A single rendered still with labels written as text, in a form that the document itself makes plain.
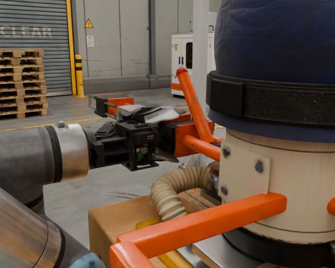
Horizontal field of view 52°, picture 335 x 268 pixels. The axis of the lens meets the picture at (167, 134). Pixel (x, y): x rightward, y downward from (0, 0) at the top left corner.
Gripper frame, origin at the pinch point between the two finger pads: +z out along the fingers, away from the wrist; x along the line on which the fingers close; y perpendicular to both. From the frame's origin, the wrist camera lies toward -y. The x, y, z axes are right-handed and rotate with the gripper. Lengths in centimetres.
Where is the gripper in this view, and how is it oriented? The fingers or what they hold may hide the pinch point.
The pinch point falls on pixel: (178, 131)
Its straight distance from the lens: 68.0
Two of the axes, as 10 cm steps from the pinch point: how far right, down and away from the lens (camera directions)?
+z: 8.6, -1.3, 5.0
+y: 5.2, 2.1, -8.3
